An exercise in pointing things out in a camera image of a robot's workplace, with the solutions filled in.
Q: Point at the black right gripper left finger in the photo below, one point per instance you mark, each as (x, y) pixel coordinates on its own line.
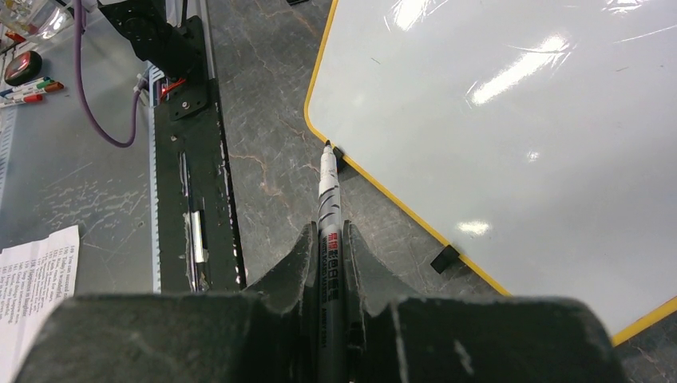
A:
(264, 333)

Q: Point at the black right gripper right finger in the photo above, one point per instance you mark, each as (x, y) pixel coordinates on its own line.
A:
(402, 336)

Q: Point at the white black whiteboard marker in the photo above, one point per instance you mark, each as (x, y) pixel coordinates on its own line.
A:
(332, 338)

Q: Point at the yellow framed whiteboard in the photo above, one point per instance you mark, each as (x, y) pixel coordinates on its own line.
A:
(538, 138)

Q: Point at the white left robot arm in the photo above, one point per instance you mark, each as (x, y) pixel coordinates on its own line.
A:
(178, 51)

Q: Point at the printed paper sheet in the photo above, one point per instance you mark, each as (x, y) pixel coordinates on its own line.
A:
(35, 278)

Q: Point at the coloured markers bundle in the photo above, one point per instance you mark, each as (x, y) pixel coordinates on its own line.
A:
(30, 92)

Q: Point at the red black round button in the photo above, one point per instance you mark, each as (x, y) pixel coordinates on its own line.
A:
(23, 68)

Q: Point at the white slotted cable duct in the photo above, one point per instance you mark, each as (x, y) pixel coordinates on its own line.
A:
(153, 200)

